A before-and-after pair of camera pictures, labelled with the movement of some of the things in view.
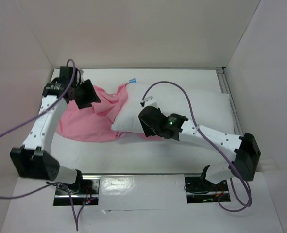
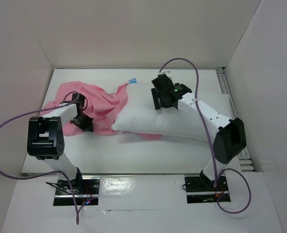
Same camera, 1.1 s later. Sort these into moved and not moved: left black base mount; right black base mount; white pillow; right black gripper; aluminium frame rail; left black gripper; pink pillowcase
Moved: left black gripper; right black gripper; pink pillowcase
Not moved: aluminium frame rail; white pillow; left black base mount; right black base mount
